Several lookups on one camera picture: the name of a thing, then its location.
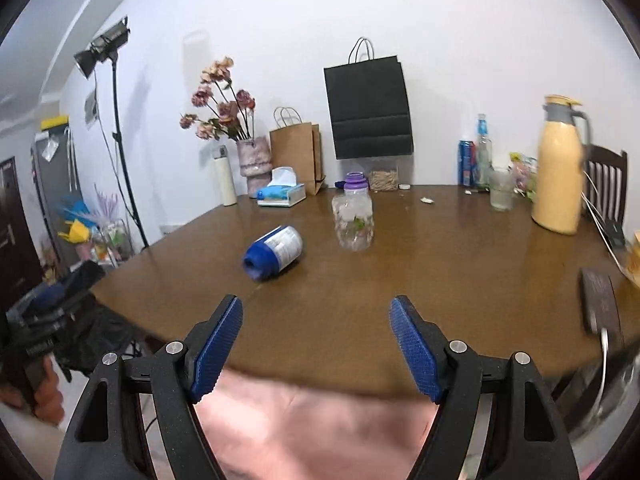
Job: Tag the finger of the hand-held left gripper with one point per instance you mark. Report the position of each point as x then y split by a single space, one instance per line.
80 277

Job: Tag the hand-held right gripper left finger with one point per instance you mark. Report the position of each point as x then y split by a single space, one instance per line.
220 345

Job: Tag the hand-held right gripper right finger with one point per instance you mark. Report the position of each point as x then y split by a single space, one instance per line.
412 345

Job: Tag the blue and white bottle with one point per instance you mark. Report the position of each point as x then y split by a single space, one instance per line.
275 252

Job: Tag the person's left hand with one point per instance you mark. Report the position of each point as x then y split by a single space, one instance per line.
50 395

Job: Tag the cluttered storage cart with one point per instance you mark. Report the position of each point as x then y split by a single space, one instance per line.
100 235

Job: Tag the dark brown door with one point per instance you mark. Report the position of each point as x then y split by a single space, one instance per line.
17 235

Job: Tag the grey refrigerator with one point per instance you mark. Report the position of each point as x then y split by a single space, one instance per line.
55 185

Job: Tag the pink cloth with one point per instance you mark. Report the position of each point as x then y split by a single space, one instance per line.
310 435

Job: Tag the clear bottle with purple lid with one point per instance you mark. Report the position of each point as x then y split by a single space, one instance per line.
353 220

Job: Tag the yellow box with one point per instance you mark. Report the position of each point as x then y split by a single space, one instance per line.
54 123

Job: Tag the blue tissue box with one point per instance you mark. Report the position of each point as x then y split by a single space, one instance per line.
280 194

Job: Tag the white thermos bottle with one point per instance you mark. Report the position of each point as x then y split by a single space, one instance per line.
226 180

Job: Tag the clear jar of snacks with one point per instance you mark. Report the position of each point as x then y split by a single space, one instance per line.
383 177

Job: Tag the clear drinking glass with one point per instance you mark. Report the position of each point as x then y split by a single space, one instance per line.
501 192

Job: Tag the pink fuzzy vase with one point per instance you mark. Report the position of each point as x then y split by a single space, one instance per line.
254 165

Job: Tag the blue drink can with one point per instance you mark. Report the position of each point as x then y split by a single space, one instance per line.
466 165

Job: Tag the glass bottle with blue cap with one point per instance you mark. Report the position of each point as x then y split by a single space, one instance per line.
483 160

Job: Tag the brown paper bag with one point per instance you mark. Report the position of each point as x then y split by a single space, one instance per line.
295 155

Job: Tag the colourful snack packets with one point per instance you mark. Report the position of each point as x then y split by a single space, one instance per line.
525 172

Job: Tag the dried pink flowers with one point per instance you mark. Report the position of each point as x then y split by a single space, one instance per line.
222 107

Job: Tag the yellow thermos jug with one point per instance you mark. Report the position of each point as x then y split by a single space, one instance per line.
557 175

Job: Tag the studio light on stand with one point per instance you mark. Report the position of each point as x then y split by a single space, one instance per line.
102 45

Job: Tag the yellow packet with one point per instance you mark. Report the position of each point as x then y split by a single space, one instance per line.
632 260

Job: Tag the black paper bag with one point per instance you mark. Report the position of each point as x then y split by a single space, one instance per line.
367 105

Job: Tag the dark wooden chair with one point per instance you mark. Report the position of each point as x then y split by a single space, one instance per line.
607 180

